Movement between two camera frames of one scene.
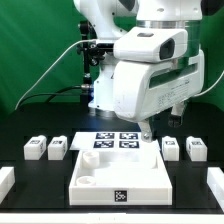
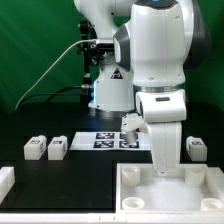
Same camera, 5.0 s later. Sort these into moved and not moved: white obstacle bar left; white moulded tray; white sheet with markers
Moved: white moulded tray
Not moved: white sheet with markers; white obstacle bar left
